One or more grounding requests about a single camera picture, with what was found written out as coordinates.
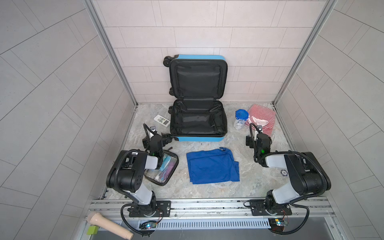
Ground red white striped garment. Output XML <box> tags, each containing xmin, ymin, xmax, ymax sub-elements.
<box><xmin>245</xmin><ymin>104</ymin><xmax>276</xmax><ymax>137</ymax></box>

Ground clear toiletry pouch black trim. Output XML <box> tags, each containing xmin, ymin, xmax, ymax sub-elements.
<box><xmin>144</xmin><ymin>151</ymin><xmax>179</xmax><ymax>186</ymax></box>

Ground clear jar with blue lid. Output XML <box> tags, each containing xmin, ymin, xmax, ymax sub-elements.
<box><xmin>234</xmin><ymin>109</ymin><xmax>249</xmax><ymax>130</ymax></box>

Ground blue shirt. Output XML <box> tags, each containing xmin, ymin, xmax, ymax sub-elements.
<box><xmin>187</xmin><ymin>147</ymin><xmax>240</xmax><ymax>185</ymax></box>

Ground blue suitcase with black lining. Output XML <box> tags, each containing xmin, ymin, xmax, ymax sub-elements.
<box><xmin>163</xmin><ymin>55</ymin><xmax>228</xmax><ymax>142</ymax></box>

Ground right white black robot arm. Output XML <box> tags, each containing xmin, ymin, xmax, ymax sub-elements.
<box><xmin>246</xmin><ymin>124</ymin><xmax>331</xmax><ymax>216</ymax></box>

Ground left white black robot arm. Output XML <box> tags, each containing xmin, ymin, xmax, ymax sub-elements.
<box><xmin>106</xmin><ymin>124</ymin><xmax>173</xmax><ymax>217</ymax></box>

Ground white remote control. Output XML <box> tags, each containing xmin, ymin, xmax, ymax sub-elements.
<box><xmin>154</xmin><ymin>115</ymin><xmax>171</xmax><ymax>127</ymax></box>

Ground left circuit board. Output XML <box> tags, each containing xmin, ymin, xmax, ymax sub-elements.
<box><xmin>140</xmin><ymin>221</ymin><xmax>158</xmax><ymax>230</ymax></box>

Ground circuit board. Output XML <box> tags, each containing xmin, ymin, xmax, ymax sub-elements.
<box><xmin>140</xmin><ymin>221</ymin><xmax>158</xmax><ymax>230</ymax></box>
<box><xmin>268</xmin><ymin>218</ymin><xmax>289</xmax><ymax>233</ymax></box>

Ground right circuit board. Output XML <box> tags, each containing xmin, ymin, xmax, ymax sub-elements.
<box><xmin>268</xmin><ymin>218</ymin><xmax>289</xmax><ymax>233</ymax></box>

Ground green block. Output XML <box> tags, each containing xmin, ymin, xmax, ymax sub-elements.
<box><xmin>86</xmin><ymin>226</ymin><xmax>99</xmax><ymax>236</ymax></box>

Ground aluminium mounting rail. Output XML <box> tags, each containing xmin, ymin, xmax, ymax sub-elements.
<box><xmin>85</xmin><ymin>197</ymin><xmax>336</xmax><ymax>220</ymax></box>

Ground beige cylinder handle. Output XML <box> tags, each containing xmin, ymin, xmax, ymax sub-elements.
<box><xmin>87</xmin><ymin>212</ymin><xmax>134</xmax><ymax>240</ymax></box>

